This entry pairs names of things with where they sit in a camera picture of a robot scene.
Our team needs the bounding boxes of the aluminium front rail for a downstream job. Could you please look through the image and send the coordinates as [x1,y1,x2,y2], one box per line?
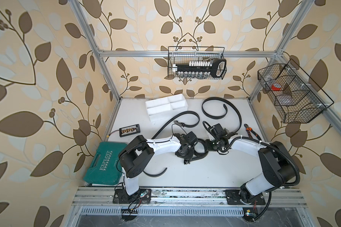
[72,187,307,208]

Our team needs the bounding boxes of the black belt long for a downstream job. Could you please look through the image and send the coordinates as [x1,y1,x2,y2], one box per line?
[143,111,200,178]

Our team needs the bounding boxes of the black belt front loop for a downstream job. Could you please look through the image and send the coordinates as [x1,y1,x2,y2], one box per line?
[183,139,208,165]

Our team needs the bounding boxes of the black bit holder box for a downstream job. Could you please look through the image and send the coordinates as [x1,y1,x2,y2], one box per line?
[119,124,140,137]

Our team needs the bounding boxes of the black belt back right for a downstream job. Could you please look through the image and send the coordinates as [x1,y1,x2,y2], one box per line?
[201,97,242,135]

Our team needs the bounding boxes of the green plastic tool case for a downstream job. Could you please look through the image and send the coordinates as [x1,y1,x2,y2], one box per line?
[83,141,127,185]

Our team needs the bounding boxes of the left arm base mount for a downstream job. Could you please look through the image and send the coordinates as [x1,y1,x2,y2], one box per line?
[113,188,152,204]

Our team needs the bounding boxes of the white divided storage tray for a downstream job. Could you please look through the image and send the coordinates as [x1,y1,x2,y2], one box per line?
[145,94,188,123]

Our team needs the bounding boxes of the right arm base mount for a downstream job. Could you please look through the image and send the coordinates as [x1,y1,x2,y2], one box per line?
[224,189,266,205]

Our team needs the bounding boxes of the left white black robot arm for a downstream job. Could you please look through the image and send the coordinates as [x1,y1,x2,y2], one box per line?
[118,132,199,196]

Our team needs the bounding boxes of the red item in basket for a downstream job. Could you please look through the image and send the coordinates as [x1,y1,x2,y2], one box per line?
[271,83,282,91]

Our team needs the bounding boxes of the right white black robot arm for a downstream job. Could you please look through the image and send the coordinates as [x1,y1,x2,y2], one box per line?
[202,121,300,201]

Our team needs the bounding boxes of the wire basket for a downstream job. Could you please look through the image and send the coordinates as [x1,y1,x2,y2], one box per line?
[167,45,227,80]
[258,59,334,124]

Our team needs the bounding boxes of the back wire basket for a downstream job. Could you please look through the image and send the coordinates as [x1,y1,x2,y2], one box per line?
[167,45,227,80]

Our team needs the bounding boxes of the right wire basket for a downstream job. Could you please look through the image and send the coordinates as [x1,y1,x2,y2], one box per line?
[258,59,334,124]

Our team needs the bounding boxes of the black socket set rail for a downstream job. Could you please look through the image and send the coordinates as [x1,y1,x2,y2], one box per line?
[172,58,227,79]

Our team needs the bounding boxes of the orange black pliers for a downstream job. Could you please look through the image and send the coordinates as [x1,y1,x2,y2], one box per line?
[244,124,262,141]

